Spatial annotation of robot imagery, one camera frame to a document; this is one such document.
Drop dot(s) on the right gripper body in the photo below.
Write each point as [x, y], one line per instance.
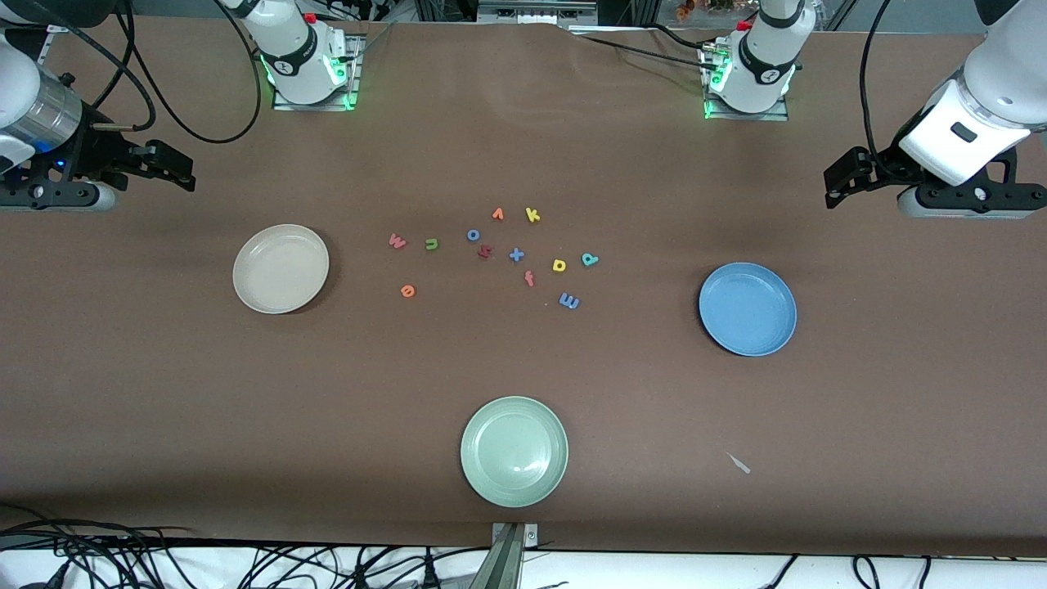
[92, 153]

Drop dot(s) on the pink foam letter w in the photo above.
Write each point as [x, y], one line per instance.
[397, 240]

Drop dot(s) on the blue foam letter m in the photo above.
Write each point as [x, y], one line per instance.
[568, 301]

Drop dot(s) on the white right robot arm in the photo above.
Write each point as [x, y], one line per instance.
[290, 57]

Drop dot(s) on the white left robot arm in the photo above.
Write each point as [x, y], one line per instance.
[765, 57]

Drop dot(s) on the beige plate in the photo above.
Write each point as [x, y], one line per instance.
[280, 268]

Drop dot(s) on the blue plate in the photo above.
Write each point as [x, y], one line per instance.
[748, 309]

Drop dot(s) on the white paper scrap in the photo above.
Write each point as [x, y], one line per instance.
[740, 465]

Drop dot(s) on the gray power strip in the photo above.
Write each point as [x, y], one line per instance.
[532, 12]

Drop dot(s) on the green plate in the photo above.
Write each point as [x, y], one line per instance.
[514, 451]

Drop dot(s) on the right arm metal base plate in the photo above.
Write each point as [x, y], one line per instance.
[286, 105]

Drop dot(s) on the aluminium profile post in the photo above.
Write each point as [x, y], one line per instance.
[511, 556]

